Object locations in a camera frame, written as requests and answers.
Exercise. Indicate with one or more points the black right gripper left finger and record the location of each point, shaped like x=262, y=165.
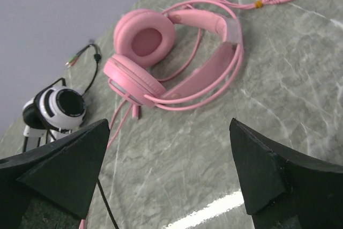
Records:
x=52, y=186

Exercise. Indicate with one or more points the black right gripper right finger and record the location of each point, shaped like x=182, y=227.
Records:
x=282, y=187

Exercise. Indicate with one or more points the white and black headphones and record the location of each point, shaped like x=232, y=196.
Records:
x=53, y=114

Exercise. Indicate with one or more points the pink headphones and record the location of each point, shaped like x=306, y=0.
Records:
x=144, y=37

